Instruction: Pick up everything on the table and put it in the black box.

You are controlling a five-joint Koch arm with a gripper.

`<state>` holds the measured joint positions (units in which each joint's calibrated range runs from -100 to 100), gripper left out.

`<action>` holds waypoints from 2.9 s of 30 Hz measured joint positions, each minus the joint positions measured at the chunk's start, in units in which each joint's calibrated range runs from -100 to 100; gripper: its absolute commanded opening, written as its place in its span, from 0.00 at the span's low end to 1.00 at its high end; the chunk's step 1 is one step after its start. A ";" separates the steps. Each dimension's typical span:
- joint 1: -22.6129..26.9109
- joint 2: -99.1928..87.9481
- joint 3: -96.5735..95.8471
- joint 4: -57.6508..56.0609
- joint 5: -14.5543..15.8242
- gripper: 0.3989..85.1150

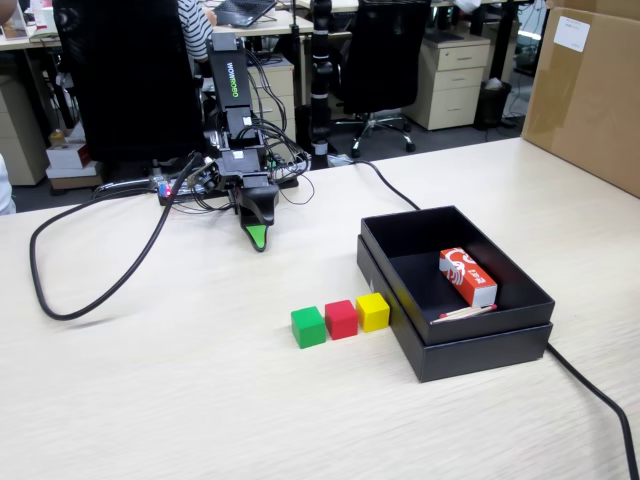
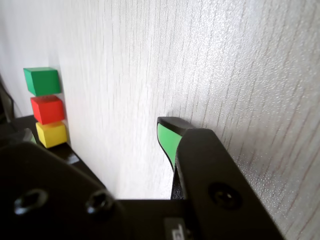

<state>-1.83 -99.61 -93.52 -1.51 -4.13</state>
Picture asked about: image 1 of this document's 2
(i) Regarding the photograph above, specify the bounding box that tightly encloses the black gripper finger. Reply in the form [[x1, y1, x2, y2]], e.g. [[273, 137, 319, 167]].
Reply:
[[241, 223, 272, 253], [237, 184, 280, 229]]

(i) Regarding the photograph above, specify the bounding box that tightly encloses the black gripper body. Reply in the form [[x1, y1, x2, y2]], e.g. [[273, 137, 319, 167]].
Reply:
[[214, 147, 271, 192]]

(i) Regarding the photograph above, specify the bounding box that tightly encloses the green wooden cube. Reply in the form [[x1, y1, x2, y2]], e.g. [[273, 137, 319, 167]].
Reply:
[[290, 305, 327, 350]]

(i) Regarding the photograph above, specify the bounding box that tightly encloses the red wooden cube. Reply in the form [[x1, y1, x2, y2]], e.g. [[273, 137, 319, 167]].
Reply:
[[324, 299, 360, 341]]

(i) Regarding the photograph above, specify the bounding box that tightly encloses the yellow wooden cube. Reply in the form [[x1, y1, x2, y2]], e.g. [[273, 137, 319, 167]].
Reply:
[[355, 292, 391, 334]]

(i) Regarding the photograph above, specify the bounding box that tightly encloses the white box with red side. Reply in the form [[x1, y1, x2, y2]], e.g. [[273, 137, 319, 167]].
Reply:
[[45, 142, 94, 171]]

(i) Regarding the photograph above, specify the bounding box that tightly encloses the black open box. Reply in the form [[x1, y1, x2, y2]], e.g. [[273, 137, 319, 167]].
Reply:
[[356, 234, 554, 384]]

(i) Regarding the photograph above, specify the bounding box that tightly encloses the large brown cardboard box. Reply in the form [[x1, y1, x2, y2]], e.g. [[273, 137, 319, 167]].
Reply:
[[520, 0, 640, 199]]

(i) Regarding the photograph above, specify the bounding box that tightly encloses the electronics board with red LED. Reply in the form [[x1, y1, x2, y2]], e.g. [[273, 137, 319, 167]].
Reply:
[[157, 172, 301, 207]]

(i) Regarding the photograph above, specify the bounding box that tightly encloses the beige cabinet with keyhole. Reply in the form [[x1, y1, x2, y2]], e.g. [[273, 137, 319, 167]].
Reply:
[[247, 57, 296, 146]]

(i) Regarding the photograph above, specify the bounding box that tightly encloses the black pole with white rings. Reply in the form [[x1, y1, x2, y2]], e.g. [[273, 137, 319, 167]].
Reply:
[[308, 0, 334, 171]]

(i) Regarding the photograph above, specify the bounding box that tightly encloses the light wooden desk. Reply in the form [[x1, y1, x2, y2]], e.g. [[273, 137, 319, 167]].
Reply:
[[207, 8, 316, 39]]

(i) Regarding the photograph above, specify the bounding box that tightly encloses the large black mesh office chair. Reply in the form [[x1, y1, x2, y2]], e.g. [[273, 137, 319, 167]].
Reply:
[[52, 0, 206, 164]]

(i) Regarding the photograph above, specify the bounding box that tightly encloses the person in striped shirt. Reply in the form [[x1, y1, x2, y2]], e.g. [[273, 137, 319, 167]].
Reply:
[[177, 0, 219, 64]]

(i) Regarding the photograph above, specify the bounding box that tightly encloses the black laptop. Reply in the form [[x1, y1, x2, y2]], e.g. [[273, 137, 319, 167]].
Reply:
[[212, 0, 279, 29]]

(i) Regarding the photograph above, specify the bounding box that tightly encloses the black office chair with wheels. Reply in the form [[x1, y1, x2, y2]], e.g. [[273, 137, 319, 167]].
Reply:
[[332, 0, 434, 159]]

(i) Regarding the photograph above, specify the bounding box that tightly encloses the orange matchbox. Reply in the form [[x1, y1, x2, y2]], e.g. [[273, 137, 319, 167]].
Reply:
[[438, 247, 499, 309]]

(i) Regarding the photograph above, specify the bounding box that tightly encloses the beige side cabinet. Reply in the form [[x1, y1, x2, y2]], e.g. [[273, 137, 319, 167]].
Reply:
[[0, 74, 51, 186]]

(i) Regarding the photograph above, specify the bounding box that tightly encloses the beige three-drawer cabinet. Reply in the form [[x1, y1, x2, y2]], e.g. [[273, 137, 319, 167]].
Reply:
[[402, 34, 491, 132]]

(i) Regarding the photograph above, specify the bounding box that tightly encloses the person in white shirt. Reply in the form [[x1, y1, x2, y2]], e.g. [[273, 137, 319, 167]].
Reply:
[[0, 154, 17, 216]]

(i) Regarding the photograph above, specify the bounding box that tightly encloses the black trash bin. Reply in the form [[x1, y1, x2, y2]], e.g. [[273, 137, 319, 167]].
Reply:
[[474, 79, 514, 129]]

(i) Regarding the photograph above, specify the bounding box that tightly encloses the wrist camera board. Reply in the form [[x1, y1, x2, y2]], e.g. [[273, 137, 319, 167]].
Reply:
[[192, 159, 220, 195]]

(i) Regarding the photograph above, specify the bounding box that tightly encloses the thin black wire bundle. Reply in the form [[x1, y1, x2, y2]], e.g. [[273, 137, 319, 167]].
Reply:
[[234, 47, 317, 207]]

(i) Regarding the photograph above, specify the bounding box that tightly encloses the black power cable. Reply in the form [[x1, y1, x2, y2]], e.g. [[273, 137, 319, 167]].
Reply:
[[349, 159, 640, 480]]

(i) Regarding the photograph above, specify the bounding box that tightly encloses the thick black sleeved cable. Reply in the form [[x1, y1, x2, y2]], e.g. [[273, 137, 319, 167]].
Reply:
[[28, 152, 204, 321]]

